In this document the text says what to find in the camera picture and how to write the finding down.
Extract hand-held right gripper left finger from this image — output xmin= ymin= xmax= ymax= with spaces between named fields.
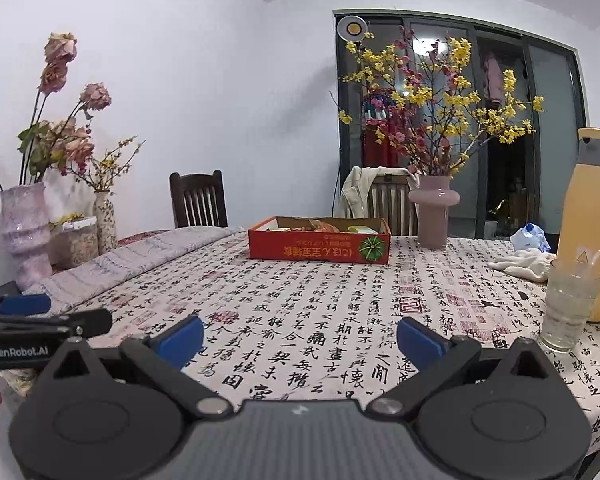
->
xmin=35 ymin=316 xmax=233 ymax=422

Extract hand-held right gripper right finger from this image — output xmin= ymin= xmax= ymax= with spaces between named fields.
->
xmin=369 ymin=317 xmax=569 ymax=422

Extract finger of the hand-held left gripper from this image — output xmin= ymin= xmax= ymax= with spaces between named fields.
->
xmin=0 ymin=282 xmax=53 ymax=317
xmin=0 ymin=308 xmax=114 ymax=337

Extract orange cardboard box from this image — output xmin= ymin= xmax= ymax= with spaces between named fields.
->
xmin=247 ymin=215 xmax=392 ymax=265

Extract pile of assorted snacks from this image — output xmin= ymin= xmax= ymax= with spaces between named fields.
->
xmin=267 ymin=217 xmax=382 ymax=235

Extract lilac textured vase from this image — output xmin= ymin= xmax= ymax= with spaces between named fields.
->
xmin=0 ymin=181 xmax=54 ymax=292

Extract clear food container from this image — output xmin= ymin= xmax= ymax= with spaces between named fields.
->
xmin=46 ymin=216 xmax=101 ymax=269

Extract folded pink grey cloth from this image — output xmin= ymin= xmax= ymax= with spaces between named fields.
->
xmin=26 ymin=226 xmax=246 ymax=312

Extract speckled slim vase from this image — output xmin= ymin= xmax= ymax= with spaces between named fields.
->
xmin=92 ymin=191 xmax=119 ymax=254

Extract white crumpled cloth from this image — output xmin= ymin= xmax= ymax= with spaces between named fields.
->
xmin=486 ymin=250 xmax=557 ymax=283

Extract pink glass vase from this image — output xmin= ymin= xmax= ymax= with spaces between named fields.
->
xmin=408 ymin=175 xmax=461 ymax=250

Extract dark wooden chair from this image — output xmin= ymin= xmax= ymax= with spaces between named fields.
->
xmin=169 ymin=170 xmax=229 ymax=230

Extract blue white plastic bag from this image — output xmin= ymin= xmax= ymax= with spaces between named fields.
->
xmin=509 ymin=222 xmax=552 ymax=254

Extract clear drinking glass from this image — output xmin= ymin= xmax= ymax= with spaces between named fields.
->
xmin=538 ymin=255 xmax=600 ymax=354

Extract thin yellow flower branches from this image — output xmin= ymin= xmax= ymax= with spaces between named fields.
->
xmin=79 ymin=135 xmax=147 ymax=194

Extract dried pink roses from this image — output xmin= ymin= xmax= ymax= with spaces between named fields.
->
xmin=0 ymin=31 xmax=114 ymax=192

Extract yellow water bottle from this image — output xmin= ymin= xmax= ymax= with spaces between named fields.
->
xmin=555 ymin=127 xmax=600 ymax=324

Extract red hanging clothing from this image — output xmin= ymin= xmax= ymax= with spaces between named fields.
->
xmin=361 ymin=87 xmax=406 ymax=168

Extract dark framed glass door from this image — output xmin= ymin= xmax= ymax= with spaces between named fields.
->
xmin=332 ymin=8 xmax=589 ymax=241

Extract yellow and red flower branches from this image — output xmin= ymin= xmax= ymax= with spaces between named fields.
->
xmin=328 ymin=26 xmax=547 ymax=179

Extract black wall cable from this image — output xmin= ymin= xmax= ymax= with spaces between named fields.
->
xmin=333 ymin=87 xmax=343 ymax=211

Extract ring light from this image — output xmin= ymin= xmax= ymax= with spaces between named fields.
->
xmin=335 ymin=15 xmax=369 ymax=42

